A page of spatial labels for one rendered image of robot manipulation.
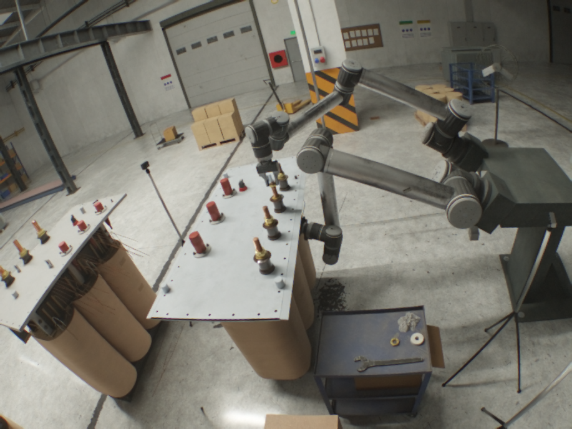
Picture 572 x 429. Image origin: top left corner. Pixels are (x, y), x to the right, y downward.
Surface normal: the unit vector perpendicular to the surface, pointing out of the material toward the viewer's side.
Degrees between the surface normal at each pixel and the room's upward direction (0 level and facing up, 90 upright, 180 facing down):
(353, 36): 90
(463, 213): 86
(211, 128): 90
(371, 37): 90
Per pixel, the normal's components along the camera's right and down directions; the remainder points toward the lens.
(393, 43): -0.11, 0.58
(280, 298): -0.23, -0.81
